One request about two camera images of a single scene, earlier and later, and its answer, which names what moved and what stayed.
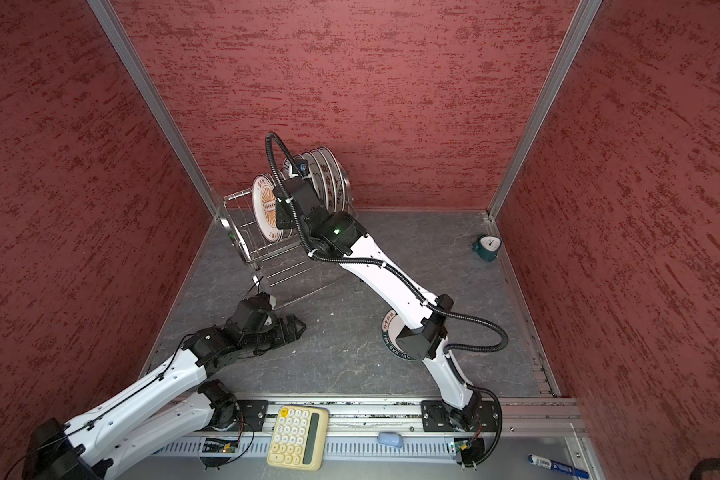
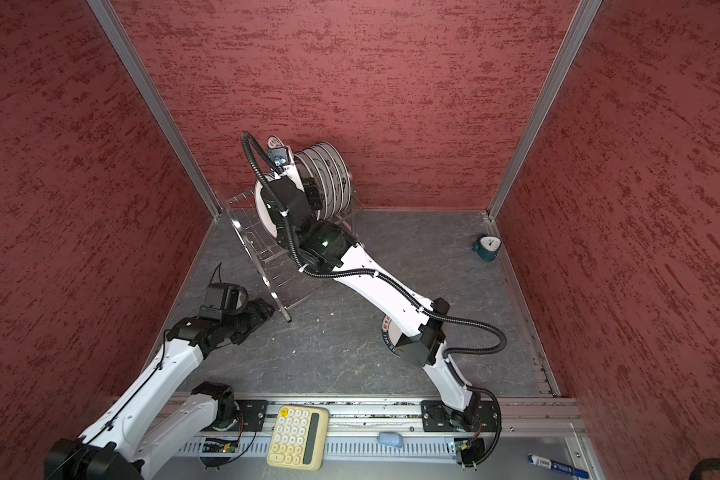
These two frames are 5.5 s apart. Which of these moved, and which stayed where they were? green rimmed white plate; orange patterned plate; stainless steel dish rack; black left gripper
Moved: black left gripper
Stayed: green rimmed white plate; orange patterned plate; stainless steel dish rack
